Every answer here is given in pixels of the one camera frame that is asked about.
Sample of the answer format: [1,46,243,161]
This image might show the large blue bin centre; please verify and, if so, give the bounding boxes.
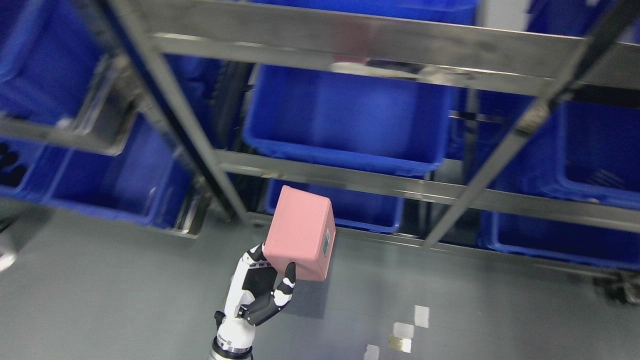
[242,65,456,178]

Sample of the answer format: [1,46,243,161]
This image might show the blue bin top centre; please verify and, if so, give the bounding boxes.
[253,0,480,26]

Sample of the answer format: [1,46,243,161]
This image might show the pink plastic storage box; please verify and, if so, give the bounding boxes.
[263,186,336,282]

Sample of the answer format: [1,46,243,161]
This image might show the blue bin lower right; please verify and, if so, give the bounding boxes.
[477,211,640,272]

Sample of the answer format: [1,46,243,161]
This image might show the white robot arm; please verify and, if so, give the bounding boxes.
[208,341,254,360]

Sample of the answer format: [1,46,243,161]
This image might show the blue bin left lower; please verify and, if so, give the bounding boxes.
[1,114,192,229]

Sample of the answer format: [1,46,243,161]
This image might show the blue bin lower centre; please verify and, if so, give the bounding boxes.
[264,179,405,234]

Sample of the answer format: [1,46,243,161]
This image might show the blue bin right shelf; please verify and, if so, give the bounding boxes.
[489,101,640,210]

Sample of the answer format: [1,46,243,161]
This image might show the blue bin top left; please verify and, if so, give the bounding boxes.
[0,0,102,125]

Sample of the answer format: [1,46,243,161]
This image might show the steel shelf rack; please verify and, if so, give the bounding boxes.
[1,0,639,249]

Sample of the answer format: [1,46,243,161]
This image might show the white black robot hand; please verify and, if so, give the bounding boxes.
[212,243,297,350]

